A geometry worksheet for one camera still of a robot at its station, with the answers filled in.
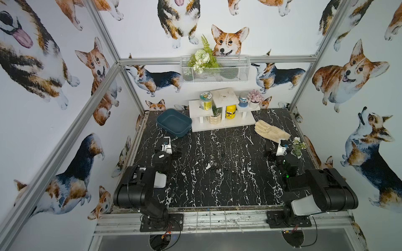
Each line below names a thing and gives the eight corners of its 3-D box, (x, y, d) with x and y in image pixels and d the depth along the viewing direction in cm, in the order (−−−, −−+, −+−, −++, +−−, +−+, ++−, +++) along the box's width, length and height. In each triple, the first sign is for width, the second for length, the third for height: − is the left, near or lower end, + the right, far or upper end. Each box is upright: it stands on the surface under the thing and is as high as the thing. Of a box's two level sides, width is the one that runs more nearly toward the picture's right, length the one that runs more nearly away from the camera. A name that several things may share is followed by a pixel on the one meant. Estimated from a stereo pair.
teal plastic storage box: (154, 123, 117) (152, 117, 112) (172, 110, 126) (170, 104, 121) (180, 142, 107) (178, 136, 101) (197, 126, 116) (196, 120, 110)
